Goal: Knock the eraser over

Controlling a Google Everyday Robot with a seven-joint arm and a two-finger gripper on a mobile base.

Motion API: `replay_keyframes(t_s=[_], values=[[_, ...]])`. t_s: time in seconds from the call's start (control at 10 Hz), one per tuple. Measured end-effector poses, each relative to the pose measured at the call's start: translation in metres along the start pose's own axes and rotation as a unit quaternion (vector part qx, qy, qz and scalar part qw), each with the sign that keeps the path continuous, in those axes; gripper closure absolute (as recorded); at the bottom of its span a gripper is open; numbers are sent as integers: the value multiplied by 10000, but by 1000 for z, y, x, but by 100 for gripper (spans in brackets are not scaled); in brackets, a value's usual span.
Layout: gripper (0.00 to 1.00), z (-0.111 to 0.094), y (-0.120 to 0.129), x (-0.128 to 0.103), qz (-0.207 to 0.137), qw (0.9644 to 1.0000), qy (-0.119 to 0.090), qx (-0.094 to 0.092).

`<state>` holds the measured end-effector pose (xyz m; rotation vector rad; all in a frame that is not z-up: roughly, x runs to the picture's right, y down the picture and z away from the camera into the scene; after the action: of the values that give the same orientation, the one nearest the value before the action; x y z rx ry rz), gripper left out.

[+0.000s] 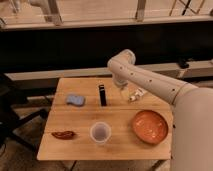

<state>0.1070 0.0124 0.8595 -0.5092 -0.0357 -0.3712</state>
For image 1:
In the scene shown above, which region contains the black standing eraser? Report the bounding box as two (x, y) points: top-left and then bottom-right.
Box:
(98, 84), (107, 106)

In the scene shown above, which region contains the wooden table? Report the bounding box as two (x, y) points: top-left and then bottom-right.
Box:
(37, 78), (172, 160)

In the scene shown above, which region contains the clear plastic cup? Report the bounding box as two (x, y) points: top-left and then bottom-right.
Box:
(90, 122), (111, 144)

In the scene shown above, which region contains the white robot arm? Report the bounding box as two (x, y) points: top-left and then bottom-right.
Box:
(107, 49), (213, 171)

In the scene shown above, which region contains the orange bowl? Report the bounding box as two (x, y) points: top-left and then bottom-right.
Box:
(132, 110), (169, 145)

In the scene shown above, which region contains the blue sponge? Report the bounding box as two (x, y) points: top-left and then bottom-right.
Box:
(66, 94), (85, 107)

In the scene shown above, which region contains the black chair base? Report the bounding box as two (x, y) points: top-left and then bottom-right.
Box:
(0, 73), (48, 152)

